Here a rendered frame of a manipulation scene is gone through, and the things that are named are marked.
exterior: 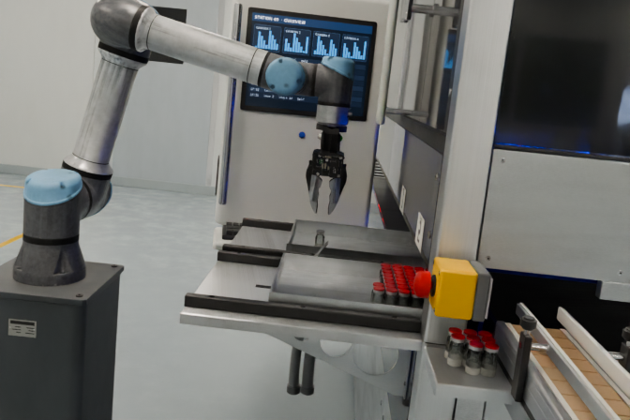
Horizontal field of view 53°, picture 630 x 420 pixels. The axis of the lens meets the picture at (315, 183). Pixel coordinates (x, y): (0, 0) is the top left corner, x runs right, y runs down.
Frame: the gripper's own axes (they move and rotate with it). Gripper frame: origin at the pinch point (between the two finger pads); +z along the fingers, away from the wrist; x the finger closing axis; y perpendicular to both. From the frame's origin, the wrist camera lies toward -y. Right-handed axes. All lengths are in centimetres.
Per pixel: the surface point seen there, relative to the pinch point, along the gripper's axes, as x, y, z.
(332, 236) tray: 3.2, -13.6, 10.1
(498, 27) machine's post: 23, 51, -40
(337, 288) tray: 4.9, 28.8, 10.0
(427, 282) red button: 17, 59, -2
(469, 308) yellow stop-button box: 23, 61, 0
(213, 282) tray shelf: -19.0, 33.1, 10.3
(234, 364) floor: -32, -117, 99
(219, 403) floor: -32, -82, 99
